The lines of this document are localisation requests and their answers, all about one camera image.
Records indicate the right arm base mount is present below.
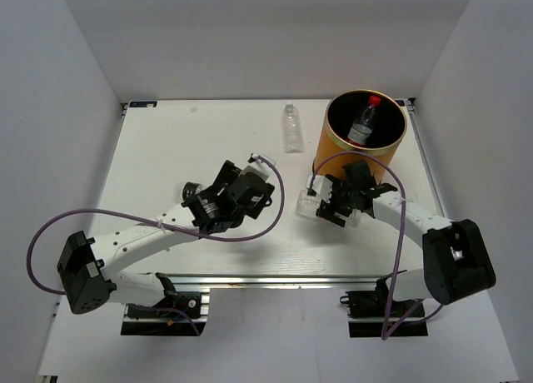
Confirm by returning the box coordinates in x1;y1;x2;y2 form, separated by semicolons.
339;277;428;338

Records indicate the aluminium table edge rail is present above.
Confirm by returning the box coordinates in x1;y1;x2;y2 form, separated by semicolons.
72;273;430;287

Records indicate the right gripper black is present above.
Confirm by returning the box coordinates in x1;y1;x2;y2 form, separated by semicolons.
316;175;358;227

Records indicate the orange cylindrical bin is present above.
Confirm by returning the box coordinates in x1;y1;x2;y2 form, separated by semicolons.
312;89;407;182

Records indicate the blue orange label clear bottle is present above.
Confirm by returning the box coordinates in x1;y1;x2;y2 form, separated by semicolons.
296;190;361;228

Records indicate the red label Nongfu water bottle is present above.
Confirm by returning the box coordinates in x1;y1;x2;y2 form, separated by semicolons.
346;95;381;147

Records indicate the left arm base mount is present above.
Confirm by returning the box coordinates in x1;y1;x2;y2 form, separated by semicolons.
121;291;209;337

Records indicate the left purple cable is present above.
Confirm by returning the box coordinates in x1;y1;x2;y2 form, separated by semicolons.
26;153;286;336

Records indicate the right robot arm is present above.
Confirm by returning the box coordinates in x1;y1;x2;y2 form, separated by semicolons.
307;161;496;316

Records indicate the clear unlabelled plastic bottle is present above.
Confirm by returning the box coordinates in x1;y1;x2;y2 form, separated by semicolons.
281;102;304;153

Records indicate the purple cable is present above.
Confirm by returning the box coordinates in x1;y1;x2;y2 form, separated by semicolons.
26;153;286;336
310;151;445;342

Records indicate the blue sticker on table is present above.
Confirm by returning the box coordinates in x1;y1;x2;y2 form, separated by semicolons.
128;101;157;108

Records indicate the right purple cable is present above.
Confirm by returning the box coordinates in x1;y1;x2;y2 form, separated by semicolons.
310;151;445;342

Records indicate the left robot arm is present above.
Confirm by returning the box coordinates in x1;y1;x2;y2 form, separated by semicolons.
57;156;275;316

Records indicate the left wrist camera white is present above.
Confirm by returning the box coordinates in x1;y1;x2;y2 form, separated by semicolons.
241;153;276;182

